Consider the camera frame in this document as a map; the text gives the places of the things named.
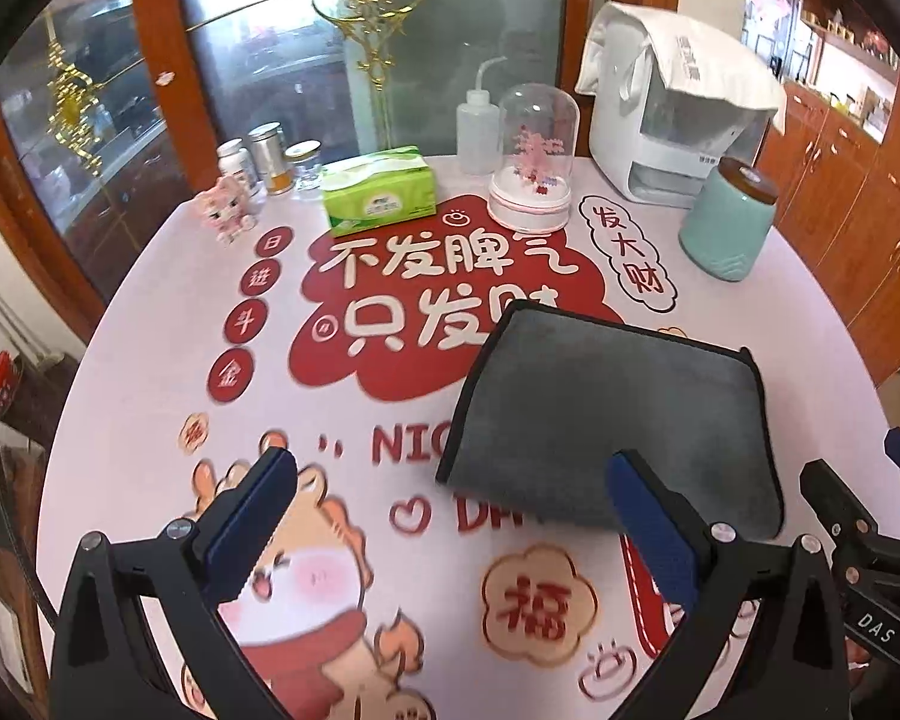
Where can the glass door with gold ornaments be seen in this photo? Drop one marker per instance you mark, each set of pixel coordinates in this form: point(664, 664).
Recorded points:
point(270, 37)

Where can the mint green lidded cup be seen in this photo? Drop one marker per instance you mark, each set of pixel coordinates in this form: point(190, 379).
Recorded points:
point(724, 229)

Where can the pink toy figure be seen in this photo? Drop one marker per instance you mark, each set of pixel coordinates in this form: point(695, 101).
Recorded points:
point(229, 210)

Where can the white cloth cover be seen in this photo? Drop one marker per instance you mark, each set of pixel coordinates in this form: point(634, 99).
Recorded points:
point(705, 60)

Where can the white countertop appliance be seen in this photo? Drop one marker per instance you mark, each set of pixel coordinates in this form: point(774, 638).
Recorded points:
point(660, 157)

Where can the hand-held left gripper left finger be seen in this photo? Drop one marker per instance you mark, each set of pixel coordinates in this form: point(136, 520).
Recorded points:
point(251, 521)

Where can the grey towel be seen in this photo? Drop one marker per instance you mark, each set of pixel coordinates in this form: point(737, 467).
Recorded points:
point(607, 405)

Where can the small clear glass jar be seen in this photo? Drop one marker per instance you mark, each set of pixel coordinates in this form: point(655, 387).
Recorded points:
point(304, 169)

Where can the green tissue box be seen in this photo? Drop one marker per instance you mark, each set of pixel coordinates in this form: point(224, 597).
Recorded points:
point(379, 195)

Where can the wooden base cabinet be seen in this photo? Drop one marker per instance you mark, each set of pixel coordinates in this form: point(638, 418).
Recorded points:
point(855, 225)

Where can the clear squeeze wash bottle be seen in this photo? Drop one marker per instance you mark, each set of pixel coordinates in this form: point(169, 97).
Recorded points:
point(476, 135)

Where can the white pill bottle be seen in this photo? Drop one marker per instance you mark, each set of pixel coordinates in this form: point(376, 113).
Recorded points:
point(236, 165)

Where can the glass dome with pink tree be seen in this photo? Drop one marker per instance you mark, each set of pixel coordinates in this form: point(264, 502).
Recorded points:
point(536, 157)

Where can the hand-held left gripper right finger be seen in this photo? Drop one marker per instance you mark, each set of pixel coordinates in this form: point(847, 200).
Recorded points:
point(649, 532)

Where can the metal lidded jar yellow contents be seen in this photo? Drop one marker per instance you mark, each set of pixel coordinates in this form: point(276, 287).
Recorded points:
point(271, 161)

